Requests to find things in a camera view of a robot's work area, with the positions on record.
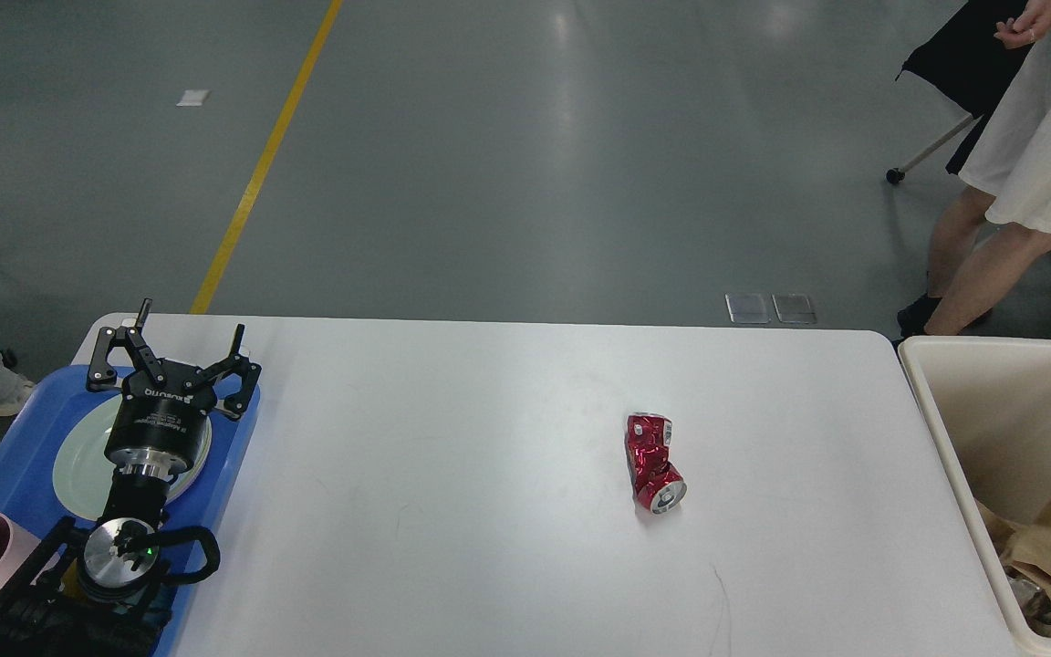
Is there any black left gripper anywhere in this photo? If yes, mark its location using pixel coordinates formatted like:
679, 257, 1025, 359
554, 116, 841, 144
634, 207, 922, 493
83, 297, 261, 478

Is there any light green plate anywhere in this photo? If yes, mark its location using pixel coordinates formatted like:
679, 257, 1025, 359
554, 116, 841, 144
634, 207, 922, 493
51, 397, 213, 523

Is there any dark green mug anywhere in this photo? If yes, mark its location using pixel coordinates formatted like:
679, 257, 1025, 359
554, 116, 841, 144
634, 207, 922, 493
61, 558, 87, 601

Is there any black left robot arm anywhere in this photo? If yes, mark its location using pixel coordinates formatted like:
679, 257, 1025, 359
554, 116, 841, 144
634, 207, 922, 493
0, 302, 262, 656

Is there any blue plastic tray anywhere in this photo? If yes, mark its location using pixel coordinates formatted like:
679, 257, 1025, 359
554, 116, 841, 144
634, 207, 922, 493
0, 364, 263, 657

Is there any crushed red soda can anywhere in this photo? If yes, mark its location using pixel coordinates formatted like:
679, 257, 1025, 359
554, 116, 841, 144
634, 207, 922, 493
625, 414, 687, 515

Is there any metal floor plate left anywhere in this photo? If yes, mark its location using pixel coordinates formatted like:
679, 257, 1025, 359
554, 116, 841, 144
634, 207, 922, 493
724, 294, 772, 325

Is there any metal floor plate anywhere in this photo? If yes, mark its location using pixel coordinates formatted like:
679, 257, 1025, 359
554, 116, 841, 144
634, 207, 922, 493
724, 294, 772, 325
771, 294, 817, 325

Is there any metal floor plate right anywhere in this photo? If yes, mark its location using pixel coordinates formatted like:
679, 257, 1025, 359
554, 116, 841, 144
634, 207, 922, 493
771, 294, 817, 325

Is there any white office chair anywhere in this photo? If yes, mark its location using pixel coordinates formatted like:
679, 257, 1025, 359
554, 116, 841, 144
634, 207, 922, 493
884, 115, 978, 184

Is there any beige plastic bin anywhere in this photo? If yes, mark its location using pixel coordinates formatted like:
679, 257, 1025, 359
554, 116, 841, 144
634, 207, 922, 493
898, 336, 1051, 656

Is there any person in white shirt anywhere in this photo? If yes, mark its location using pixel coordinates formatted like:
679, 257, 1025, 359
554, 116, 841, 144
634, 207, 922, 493
897, 1, 1051, 338

